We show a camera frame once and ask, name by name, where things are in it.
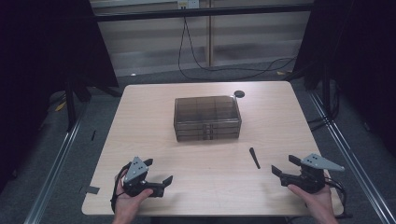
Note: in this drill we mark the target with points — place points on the grey tape piece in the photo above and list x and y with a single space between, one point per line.
91 189

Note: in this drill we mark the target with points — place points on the black curtain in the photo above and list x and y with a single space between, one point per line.
358 46
46 46

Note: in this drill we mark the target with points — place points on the yellow tape piece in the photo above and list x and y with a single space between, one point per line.
60 106

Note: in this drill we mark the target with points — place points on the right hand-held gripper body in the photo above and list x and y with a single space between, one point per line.
311 179

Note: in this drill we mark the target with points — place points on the black metal stand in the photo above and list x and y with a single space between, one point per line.
326 93
71 102

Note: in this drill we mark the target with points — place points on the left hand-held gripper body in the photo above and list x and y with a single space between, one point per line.
135 169

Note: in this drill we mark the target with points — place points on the black tapered stick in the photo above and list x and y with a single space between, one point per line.
254 158

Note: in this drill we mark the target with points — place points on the black tape strip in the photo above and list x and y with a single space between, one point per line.
93 135

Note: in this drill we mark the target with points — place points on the metal floor rail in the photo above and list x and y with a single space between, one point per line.
355 161
53 174

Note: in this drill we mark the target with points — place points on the smoky transparent drawer box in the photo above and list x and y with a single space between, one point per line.
207 113

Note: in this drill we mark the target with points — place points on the black horizontal bar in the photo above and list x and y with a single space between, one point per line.
202 12

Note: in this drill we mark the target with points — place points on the wooden vertical post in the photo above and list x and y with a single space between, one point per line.
210 37

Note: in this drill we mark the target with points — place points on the white wall outlet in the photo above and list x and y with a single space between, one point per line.
188 3

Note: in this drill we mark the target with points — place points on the person's left hand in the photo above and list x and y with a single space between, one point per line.
127 205

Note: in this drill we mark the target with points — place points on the black round table grommet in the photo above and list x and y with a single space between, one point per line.
239 94

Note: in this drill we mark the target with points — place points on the person's right hand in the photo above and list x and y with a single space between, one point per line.
319 202

